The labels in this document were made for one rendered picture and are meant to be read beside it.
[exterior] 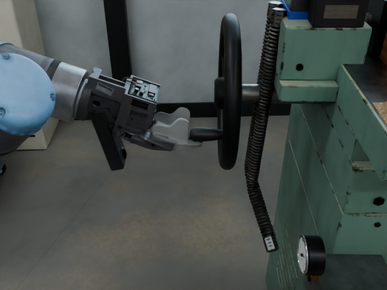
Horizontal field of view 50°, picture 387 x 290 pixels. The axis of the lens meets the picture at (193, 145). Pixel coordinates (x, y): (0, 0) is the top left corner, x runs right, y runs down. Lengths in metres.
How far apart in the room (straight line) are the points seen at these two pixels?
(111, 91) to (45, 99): 0.18
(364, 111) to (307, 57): 0.15
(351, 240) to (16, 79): 0.56
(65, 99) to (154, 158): 1.38
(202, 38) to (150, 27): 0.26
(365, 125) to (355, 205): 0.15
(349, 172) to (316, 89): 0.15
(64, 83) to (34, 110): 0.17
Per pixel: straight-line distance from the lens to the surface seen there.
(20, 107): 0.49
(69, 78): 0.67
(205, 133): 0.70
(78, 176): 1.96
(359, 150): 0.66
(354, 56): 0.73
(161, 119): 0.72
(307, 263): 0.67
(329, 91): 0.73
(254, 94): 0.79
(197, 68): 2.21
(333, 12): 0.70
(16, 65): 0.51
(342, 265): 0.76
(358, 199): 0.70
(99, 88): 0.67
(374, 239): 0.77
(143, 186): 1.85
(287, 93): 0.71
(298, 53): 0.71
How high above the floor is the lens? 1.17
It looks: 34 degrees down
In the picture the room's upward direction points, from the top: straight up
